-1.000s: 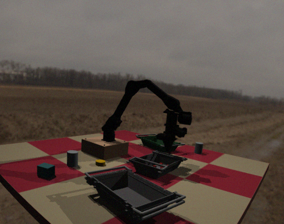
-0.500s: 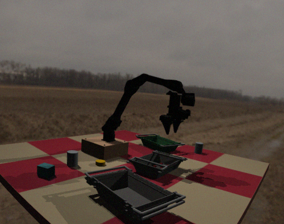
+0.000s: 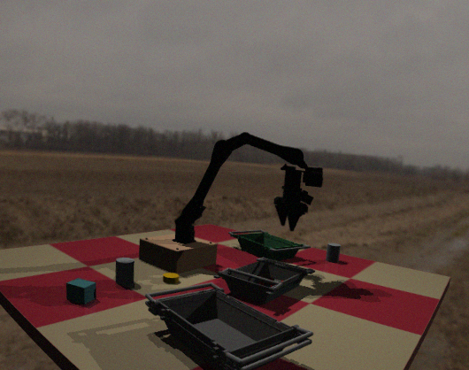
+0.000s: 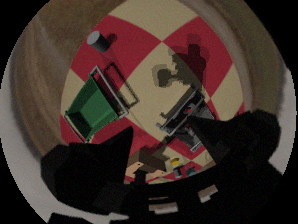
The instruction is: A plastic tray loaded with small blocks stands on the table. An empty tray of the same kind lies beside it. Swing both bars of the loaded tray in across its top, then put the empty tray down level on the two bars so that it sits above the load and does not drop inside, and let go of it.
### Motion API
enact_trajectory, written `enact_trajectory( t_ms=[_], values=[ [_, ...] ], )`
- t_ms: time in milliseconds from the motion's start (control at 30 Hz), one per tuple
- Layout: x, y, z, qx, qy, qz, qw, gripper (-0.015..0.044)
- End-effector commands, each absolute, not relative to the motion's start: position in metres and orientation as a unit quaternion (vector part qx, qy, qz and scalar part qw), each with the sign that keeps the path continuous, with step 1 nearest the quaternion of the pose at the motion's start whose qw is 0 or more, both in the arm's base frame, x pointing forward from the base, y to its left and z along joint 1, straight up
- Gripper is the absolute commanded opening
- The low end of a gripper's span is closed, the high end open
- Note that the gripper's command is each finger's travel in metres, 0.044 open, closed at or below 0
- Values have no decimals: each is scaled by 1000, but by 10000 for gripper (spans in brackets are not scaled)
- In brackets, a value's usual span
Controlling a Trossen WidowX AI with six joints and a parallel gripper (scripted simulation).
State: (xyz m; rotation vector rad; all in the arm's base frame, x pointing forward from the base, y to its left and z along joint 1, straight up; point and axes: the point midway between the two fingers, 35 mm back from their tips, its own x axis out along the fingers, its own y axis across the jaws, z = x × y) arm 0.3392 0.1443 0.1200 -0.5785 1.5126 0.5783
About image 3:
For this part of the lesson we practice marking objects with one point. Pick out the yellow flat disc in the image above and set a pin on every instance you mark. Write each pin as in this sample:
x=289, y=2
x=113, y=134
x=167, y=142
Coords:
x=171, y=278

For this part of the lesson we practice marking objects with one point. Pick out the dark grey cylinder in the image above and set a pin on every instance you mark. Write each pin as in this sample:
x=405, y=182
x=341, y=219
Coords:
x=124, y=271
x=333, y=252

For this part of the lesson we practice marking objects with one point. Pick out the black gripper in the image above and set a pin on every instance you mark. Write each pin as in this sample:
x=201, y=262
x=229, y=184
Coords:
x=289, y=207

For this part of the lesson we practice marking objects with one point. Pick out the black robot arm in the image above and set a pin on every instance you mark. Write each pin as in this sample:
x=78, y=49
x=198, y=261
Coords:
x=184, y=232

